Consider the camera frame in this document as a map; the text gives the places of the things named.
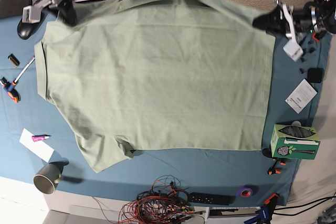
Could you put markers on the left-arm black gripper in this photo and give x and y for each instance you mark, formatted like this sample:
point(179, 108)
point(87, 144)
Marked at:
point(273, 22)

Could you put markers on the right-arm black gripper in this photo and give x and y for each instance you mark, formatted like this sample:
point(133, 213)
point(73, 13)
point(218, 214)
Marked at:
point(67, 12)

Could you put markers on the green T-shirt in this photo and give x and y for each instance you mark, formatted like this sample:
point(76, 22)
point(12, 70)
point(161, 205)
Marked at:
point(157, 74)

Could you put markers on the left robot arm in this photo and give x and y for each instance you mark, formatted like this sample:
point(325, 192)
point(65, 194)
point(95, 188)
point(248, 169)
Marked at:
point(316, 16)

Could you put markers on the orange black table clamp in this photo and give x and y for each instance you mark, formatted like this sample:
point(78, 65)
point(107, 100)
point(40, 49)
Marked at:
point(318, 36)

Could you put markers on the black computer mouse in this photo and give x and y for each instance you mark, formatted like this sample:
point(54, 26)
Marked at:
point(26, 30)

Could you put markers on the black square box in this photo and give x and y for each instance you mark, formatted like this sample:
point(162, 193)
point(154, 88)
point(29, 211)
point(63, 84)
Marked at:
point(315, 75)

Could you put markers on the white printed card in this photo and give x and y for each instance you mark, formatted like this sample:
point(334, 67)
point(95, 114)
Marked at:
point(301, 96)

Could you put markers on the small green battery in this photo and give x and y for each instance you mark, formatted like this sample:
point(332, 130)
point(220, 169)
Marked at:
point(14, 60)

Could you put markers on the green cardboard box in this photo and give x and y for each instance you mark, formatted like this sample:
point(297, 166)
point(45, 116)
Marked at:
point(294, 142)

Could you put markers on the blue table cloth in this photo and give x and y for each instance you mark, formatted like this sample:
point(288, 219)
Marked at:
point(201, 171)

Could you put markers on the pink glue tube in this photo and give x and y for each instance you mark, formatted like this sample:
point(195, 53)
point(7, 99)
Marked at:
point(37, 138)

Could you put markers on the white paper sheet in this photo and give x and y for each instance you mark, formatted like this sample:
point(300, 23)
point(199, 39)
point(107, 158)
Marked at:
point(39, 148)

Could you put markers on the small orange spring clamp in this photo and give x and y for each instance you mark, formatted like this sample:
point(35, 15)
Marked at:
point(274, 169)

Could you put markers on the purple tape roll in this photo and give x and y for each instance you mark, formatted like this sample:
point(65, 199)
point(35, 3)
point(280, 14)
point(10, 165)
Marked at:
point(245, 191)

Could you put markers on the grey ceramic mug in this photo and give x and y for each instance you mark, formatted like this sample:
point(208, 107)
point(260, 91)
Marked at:
point(47, 179)

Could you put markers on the blue orange bar clamp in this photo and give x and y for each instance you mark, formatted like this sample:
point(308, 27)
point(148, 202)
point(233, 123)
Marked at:
point(264, 214)

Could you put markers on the black remote control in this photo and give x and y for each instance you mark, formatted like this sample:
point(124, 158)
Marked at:
point(210, 199)

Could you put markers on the left-arm white wrist camera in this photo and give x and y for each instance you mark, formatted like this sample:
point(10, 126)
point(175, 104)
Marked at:
point(293, 50)

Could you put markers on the right-arm white wrist camera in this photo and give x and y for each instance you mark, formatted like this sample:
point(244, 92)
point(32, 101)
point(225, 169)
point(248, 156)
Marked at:
point(31, 15)

